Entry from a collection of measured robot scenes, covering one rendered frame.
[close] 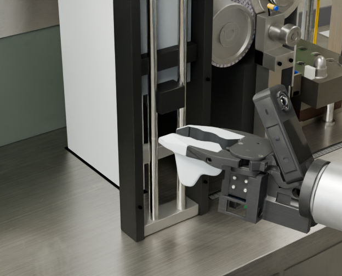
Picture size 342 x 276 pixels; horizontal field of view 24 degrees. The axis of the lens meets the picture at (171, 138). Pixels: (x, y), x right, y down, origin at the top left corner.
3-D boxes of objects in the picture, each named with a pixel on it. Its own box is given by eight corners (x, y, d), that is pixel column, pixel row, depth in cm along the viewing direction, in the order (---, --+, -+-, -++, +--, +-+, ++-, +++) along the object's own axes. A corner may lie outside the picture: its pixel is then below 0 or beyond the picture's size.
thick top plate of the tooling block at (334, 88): (316, 109, 170) (318, 82, 167) (199, 53, 198) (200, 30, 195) (367, 91, 178) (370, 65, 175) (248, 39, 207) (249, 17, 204)
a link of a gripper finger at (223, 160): (181, 160, 96) (250, 176, 93) (182, 148, 95) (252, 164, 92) (195, 148, 100) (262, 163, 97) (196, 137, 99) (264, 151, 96)
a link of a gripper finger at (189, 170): (147, 180, 100) (216, 197, 97) (150, 137, 98) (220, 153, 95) (157, 172, 103) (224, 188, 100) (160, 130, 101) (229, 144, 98)
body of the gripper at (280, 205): (211, 210, 98) (302, 241, 92) (217, 145, 94) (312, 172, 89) (240, 190, 104) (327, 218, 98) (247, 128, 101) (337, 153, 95)
